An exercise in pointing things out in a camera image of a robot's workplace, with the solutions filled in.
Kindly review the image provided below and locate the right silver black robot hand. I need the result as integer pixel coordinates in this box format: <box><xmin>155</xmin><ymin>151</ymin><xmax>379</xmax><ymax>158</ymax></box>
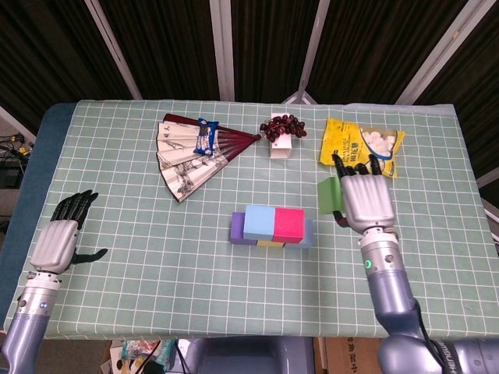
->
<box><xmin>331</xmin><ymin>153</ymin><xmax>395</xmax><ymax>235</ymax></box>

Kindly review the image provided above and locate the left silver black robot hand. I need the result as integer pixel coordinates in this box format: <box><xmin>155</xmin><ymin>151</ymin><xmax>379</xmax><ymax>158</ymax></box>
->
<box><xmin>30</xmin><ymin>189</ymin><xmax>108</xmax><ymax>273</ymax></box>

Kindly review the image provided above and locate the green foam cube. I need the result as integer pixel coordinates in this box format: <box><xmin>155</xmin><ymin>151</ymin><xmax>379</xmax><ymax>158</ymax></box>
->
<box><xmin>317</xmin><ymin>175</ymin><xmax>345</xmax><ymax>217</ymax></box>

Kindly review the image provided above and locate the magenta foam cube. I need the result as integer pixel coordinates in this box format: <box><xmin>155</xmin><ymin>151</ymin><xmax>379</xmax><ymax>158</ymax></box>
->
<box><xmin>271</xmin><ymin>207</ymin><xmax>306</xmax><ymax>245</ymax></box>

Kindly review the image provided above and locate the purple foam cube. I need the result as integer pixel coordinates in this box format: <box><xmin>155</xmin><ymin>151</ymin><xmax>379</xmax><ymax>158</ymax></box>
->
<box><xmin>231</xmin><ymin>212</ymin><xmax>259</xmax><ymax>246</ymax></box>

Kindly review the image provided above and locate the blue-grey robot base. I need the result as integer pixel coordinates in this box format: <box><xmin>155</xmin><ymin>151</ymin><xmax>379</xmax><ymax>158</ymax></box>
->
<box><xmin>182</xmin><ymin>337</ymin><xmax>317</xmax><ymax>374</ymax></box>

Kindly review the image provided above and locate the yellow marshmallow bag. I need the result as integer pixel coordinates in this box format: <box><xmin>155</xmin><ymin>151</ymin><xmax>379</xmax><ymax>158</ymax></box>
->
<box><xmin>318</xmin><ymin>117</ymin><xmax>406</xmax><ymax>179</ymax></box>

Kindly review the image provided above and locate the white paper box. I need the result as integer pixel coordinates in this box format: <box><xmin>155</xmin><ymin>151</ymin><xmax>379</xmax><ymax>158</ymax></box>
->
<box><xmin>269</xmin><ymin>114</ymin><xmax>294</xmax><ymax>160</ymax></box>

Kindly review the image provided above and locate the dark red grape bunch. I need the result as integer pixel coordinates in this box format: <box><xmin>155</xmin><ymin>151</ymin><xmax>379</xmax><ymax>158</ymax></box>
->
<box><xmin>259</xmin><ymin>114</ymin><xmax>308</xmax><ymax>143</ymax></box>

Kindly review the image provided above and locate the green checked tablecloth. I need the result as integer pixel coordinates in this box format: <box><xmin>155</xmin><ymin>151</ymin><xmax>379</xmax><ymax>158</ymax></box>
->
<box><xmin>2</xmin><ymin>99</ymin><xmax>494</xmax><ymax>340</ymax></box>

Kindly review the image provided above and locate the colourful printed packaging pile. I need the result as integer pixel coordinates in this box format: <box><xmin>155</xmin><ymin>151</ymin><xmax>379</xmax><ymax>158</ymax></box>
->
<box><xmin>108</xmin><ymin>338</ymin><xmax>179</xmax><ymax>374</ymax></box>

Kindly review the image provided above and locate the painted paper folding fan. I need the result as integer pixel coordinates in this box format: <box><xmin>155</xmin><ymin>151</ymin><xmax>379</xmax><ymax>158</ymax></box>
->
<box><xmin>156</xmin><ymin>112</ymin><xmax>263</xmax><ymax>204</ymax></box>

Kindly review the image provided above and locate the blue snack packet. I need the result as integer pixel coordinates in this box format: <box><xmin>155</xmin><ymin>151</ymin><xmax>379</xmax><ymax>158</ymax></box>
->
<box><xmin>193</xmin><ymin>118</ymin><xmax>220</xmax><ymax>157</ymax></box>

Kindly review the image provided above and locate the dark pleated curtain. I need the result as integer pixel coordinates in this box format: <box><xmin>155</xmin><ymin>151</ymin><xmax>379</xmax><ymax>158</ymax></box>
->
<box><xmin>0</xmin><ymin>0</ymin><xmax>499</xmax><ymax>176</ymax></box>

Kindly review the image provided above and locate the black electronics with cables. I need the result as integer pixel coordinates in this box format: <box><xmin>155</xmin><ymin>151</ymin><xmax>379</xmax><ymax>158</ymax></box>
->
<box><xmin>0</xmin><ymin>132</ymin><xmax>36</xmax><ymax>188</ymax></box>

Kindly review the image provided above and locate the white metal frame bar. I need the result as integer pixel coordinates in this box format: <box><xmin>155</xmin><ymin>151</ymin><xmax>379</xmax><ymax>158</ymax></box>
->
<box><xmin>476</xmin><ymin>167</ymin><xmax>499</xmax><ymax>188</ymax></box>
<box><xmin>0</xmin><ymin>104</ymin><xmax>38</xmax><ymax>143</ymax></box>

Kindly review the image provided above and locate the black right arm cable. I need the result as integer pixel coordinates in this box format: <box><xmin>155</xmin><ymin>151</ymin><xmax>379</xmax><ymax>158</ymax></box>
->
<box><xmin>412</xmin><ymin>298</ymin><xmax>448</xmax><ymax>374</ymax></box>

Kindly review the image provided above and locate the white metal frame post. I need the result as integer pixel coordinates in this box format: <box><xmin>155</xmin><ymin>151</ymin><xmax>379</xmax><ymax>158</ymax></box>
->
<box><xmin>280</xmin><ymin>0</ymin><xmax>332</xmax><ymax>105</ymax></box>
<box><xmin>395</xmin><ymin>0</ymin><xmax>479</xmax><ymax>105</ymax></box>
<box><xmin>84</xmin><ymin>0</ymin><xmax>143</xmax><ymax>101</ymax></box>
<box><xmin>209</xmin><ymin>0</ymin><xmax>236</xmax><ymax>101</ymax></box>

